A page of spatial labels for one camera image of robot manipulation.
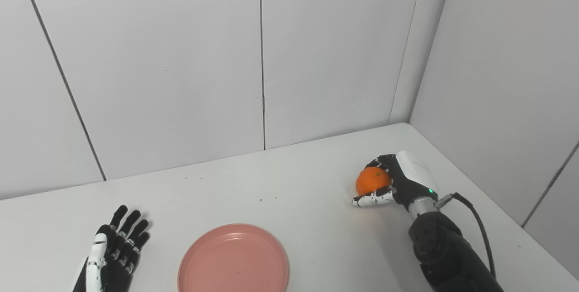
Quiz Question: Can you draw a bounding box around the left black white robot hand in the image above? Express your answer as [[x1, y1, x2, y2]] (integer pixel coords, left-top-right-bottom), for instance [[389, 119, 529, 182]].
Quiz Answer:
[[71, 205, 151, 292]]

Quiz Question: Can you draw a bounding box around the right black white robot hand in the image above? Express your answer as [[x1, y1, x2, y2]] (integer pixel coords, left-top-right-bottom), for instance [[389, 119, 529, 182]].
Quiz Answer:
[[352, 150, 439, 213]]

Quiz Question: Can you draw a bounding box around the orange fruit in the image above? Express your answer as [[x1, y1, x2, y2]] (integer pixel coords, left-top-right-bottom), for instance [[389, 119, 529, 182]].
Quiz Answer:
[[356, 167, 392, 196]]

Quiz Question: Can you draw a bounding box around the pink round plate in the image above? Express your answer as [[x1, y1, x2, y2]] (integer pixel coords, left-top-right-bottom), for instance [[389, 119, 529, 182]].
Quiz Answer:
[[177, 224, 290, 292]]

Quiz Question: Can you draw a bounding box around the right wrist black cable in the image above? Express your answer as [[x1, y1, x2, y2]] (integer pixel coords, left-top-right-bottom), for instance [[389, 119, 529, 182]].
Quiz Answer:
[[435, 192, 497, 279]]

